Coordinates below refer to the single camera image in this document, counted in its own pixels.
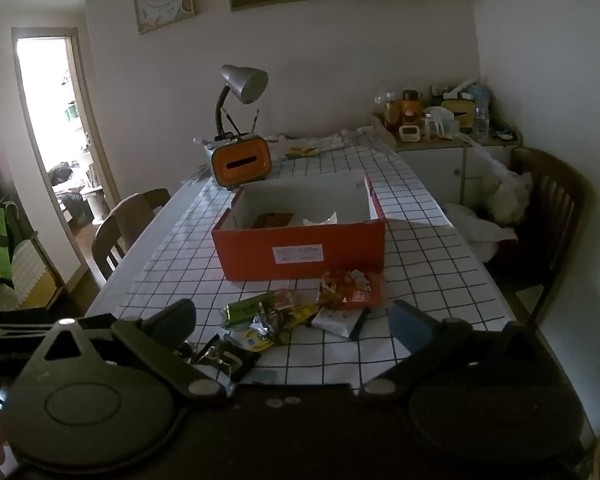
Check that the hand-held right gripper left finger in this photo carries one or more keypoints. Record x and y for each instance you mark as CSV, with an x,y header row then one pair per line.
x,y
174,319

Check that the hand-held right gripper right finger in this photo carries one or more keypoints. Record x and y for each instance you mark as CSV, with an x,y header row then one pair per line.
x,y
409,324

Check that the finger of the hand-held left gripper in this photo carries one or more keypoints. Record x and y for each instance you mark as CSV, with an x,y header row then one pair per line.
x,y
20,321

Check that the red orange snack packet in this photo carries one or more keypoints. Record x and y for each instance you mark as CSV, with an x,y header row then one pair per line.
x,y
352,290

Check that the white black snack packet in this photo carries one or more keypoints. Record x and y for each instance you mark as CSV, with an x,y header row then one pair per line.
x,y
337,322

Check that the green snack packet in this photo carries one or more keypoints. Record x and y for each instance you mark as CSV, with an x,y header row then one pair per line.
x,y
245,310

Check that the silver yellow snack packet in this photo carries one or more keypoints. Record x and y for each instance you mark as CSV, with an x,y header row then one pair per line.
x,y
260,332

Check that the red cardboard box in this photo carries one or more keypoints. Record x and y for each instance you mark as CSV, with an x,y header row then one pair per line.
x,y
260,255

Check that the white foam mat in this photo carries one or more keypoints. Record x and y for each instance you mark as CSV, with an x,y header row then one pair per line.
x,y
32,275

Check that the checked tablecloth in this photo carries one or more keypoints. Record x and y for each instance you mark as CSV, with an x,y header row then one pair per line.
x,y
430,260

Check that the dark wooden chair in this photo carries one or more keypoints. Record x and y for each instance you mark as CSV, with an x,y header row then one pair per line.
x,y
555,185
130,220

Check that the white plastic bag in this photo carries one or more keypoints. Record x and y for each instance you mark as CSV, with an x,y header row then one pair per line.
x,y
322,219

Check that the brown snack packet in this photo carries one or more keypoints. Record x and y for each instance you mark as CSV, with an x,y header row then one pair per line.
x,y
272,220

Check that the white cabinet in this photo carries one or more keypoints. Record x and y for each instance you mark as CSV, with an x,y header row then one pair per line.
x,y
430,170

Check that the orange tissue box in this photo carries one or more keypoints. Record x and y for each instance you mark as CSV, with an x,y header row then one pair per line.
x,y
240,162

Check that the white kitchen timer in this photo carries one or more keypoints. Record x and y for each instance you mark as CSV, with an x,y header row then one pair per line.
x,y
409,133

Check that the clear measuring cup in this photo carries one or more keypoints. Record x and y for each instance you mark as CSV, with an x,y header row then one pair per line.
x,y
437,122

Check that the floral plastic bag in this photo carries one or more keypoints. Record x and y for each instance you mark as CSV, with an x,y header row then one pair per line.
x,y
305,147

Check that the amber glass bottle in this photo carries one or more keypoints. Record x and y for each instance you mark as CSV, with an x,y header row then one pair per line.
x,y
391,110

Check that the dark pen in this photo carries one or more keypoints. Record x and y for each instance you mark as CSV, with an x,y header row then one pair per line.
x,y
255,120

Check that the orange bottle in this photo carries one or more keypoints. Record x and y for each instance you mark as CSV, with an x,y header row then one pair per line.
x,y
411,107

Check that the yellow box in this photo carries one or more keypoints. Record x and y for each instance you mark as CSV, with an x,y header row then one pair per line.
x,y
459,112

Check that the clear plastic bottle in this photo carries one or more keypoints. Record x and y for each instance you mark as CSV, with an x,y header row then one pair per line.
x,y
481,115

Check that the grey desk lamp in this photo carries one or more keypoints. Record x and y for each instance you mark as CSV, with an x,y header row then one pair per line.
x,y
245,82

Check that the door frame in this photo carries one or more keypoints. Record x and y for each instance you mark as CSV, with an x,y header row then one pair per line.
x,y
80,110

